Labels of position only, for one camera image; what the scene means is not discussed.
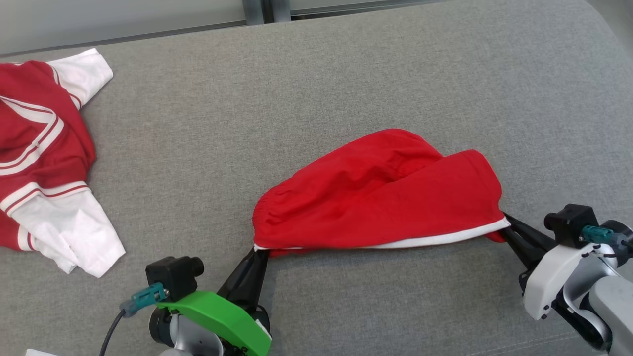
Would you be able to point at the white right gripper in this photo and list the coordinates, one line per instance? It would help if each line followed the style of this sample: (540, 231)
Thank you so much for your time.
(549, 277)

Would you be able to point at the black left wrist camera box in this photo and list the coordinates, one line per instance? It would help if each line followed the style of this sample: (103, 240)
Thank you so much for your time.
(170, 277)

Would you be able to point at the red white basketball jersey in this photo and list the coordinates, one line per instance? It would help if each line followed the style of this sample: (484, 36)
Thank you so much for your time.
(44, 148)

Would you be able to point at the grey fabric sofa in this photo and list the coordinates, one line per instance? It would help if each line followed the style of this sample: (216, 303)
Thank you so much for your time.
(316, 79)

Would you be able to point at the red shorts white trim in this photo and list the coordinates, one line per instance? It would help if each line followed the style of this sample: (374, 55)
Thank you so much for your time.
(376, 193)

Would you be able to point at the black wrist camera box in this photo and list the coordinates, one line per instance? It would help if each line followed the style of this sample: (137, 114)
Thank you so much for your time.
(568, 222)
(170, 277)

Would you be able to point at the grey vertical frame post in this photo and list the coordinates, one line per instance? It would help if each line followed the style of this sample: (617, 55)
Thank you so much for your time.
(267, 9)

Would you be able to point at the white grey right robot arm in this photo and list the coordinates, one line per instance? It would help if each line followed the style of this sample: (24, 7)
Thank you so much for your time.
(610, 301)

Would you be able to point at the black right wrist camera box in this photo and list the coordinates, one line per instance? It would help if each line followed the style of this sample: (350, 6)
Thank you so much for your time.
(568, 222)

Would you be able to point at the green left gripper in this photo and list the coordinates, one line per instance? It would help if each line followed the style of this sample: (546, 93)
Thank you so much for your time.
(222, 314)

